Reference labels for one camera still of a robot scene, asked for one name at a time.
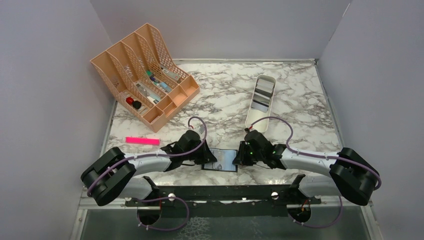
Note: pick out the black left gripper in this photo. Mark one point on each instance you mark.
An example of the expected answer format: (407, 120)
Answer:
(207, 157)

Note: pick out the grey device in organizer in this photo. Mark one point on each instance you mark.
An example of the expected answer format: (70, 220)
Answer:
(174, 76)

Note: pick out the teal pens in organizer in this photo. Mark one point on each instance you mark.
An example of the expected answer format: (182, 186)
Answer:
(160, 84)

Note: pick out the red round item in organizer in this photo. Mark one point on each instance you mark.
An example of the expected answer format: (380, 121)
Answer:
(129, 100)

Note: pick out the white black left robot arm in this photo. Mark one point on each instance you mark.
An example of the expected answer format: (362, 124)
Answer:
(114, 175)

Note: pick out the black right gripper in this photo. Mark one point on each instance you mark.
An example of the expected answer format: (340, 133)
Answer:
(240, 158)

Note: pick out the cream oblong plastic tray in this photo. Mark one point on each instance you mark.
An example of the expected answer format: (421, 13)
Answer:
(253, 115)

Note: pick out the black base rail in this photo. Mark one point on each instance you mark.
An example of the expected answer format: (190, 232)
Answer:
(223, 201)

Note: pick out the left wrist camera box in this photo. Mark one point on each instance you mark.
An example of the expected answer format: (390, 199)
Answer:
(199, 129)

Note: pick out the peach plastic file organizer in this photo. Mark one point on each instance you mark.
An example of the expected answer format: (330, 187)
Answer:
(123, 67)

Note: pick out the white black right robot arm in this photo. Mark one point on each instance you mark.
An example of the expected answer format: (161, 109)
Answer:
(344, 173)

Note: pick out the pink rectangular bar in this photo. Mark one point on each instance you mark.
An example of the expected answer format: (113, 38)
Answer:
(142, 141)

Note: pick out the black leather card holder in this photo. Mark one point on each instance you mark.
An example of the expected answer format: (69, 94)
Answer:
(224, 163)

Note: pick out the black round item in organizer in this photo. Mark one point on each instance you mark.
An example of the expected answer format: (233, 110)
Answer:
(136, 104)

